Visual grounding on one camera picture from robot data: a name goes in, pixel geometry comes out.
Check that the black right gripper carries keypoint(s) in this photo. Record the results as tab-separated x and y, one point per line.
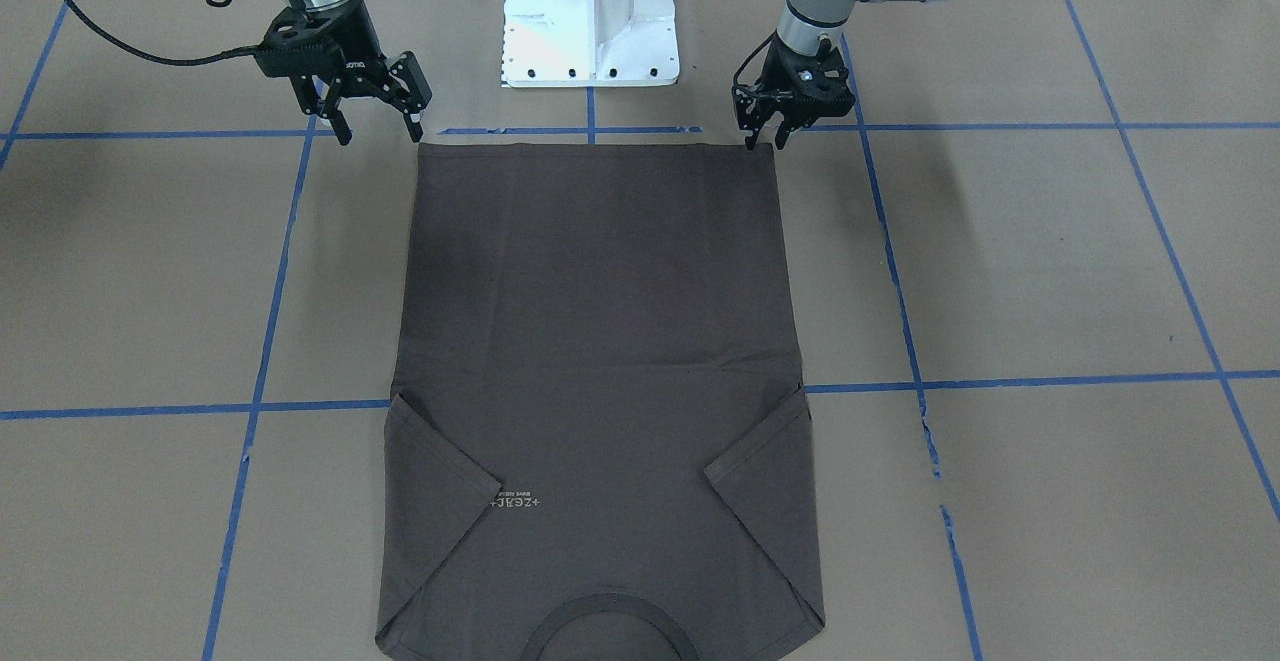
357	48

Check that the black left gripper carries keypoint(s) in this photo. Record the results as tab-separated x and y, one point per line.
764	101

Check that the brown t-shirt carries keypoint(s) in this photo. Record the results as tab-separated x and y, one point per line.
598	445

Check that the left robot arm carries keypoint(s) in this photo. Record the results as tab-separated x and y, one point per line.
802	22

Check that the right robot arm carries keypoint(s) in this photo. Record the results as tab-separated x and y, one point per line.
329	51

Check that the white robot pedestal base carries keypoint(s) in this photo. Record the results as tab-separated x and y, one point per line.
589	43

